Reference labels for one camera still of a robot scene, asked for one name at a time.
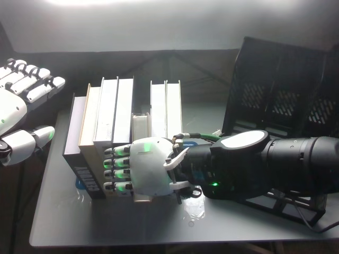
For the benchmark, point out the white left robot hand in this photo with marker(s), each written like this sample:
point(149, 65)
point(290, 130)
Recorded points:
point(13, 105)

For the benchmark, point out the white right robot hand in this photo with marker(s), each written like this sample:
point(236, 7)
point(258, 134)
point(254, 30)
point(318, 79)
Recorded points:
point(151, 166)

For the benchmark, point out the short beige book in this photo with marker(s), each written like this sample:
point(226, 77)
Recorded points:
point(140, 127)

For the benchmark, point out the blue transparent bookend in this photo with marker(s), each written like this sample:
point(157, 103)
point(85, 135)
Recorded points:
point(79, 183)
point(190, 143)

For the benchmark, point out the pale green book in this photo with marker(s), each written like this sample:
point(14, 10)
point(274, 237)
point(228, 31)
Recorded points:
point(173, 111)

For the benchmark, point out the black Century book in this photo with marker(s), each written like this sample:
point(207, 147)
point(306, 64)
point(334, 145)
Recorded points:
point(80, 169)

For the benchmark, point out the black mesh file tray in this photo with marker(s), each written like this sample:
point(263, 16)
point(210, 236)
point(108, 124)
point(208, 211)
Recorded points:
point(265, 79)

